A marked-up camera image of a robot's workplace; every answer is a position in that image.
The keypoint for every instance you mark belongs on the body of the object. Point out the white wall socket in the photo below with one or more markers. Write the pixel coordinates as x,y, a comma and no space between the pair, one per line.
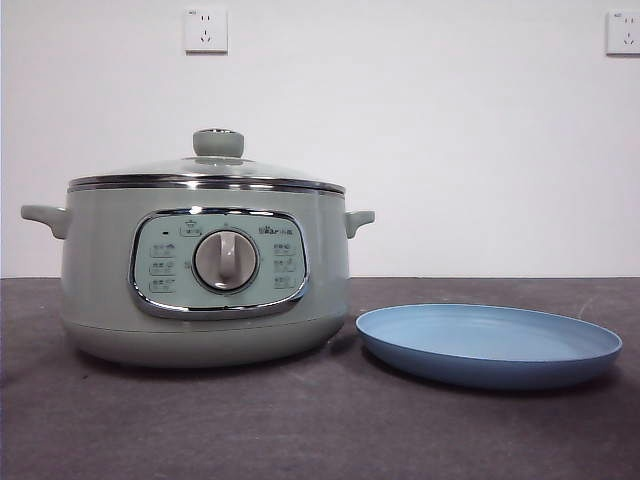
206,31
624,33

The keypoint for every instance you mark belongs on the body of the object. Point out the glass lid with green knob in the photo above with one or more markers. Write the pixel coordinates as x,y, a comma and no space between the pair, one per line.
218,144

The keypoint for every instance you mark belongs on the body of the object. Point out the blue round plate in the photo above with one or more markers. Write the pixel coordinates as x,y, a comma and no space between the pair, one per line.
480,340

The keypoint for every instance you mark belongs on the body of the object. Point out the pale green electric steamer pot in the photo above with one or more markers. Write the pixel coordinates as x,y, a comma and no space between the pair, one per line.
100,280

